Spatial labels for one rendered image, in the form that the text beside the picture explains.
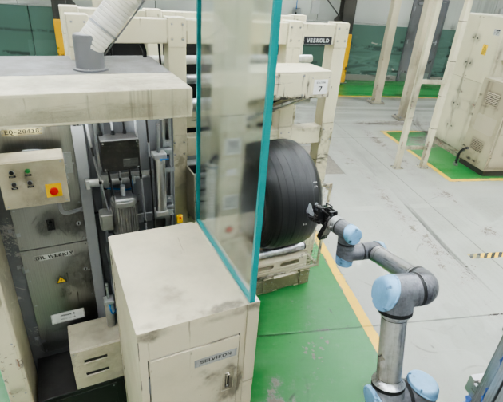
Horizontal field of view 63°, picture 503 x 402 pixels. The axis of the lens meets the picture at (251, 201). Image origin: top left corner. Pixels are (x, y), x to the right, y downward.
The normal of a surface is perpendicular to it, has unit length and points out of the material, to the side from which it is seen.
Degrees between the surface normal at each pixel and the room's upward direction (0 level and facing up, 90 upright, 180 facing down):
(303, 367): 0
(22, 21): 90
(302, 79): 90
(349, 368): 0
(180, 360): 90
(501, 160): 90
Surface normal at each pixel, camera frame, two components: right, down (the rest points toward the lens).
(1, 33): 0.18, 0.47
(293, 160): 0.27, -0.53
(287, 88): 0.42, 0.45
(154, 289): 0.07, -0.88
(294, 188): 0.40, -0.07
